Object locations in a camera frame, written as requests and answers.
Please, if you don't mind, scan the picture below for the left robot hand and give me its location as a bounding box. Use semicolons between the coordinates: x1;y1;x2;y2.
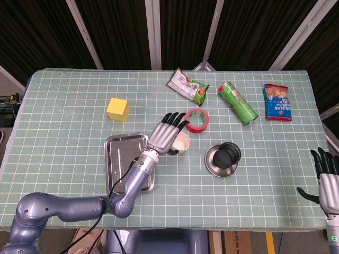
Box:
146;112;190;157

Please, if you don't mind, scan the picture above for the blue snack bag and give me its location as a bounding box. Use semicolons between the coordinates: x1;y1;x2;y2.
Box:
262;84;293;122

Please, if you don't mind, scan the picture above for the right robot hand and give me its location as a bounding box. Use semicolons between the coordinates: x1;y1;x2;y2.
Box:
296;147;339;216

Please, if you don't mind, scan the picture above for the green chips can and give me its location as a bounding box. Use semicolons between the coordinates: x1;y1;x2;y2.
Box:
218;81;259;126

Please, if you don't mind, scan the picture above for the rectangular steel tray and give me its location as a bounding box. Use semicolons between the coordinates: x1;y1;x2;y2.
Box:
104;132;155;195

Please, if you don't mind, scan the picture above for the white frame rail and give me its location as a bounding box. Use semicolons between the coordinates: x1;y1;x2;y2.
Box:
0;65;27;89
319;103;339;122

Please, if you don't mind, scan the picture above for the white frame post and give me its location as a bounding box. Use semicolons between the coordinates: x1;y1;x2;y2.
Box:
144;0;162;70
193;0;226;71
269;0;339;71
65;0;103;70

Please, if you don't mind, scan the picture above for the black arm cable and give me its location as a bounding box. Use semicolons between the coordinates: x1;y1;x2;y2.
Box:
57;157;140;254

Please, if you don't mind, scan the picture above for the red tape roll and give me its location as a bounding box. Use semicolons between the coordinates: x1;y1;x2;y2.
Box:
184;108;210;134

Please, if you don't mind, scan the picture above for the blue-grey robot torso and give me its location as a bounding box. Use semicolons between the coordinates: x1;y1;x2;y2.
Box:
105;229;210;254

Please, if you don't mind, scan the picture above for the black device with cables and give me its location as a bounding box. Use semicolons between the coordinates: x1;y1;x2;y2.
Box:
0;92;22;128

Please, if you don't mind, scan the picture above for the green checkered tablecloth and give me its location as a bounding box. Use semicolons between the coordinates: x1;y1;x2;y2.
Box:
0;68;331;230

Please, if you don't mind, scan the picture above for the green snack bag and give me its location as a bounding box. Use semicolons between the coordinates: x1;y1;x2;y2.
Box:
165;68;210;107

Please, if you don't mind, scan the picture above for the round steel plate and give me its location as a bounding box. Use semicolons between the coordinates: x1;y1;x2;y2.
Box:
204;144;239;178

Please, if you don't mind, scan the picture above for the black curtain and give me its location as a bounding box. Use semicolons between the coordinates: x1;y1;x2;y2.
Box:
0;0;339;122

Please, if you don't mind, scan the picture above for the yellow cube block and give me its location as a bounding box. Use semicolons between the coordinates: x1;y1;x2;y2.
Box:
106;97;130;122

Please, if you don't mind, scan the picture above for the black cup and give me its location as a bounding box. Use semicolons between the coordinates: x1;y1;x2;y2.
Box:
213;142;242;169

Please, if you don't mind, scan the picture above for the cardboard box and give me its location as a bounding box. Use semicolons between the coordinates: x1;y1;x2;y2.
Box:
67;228;106;254
209;230;252;254

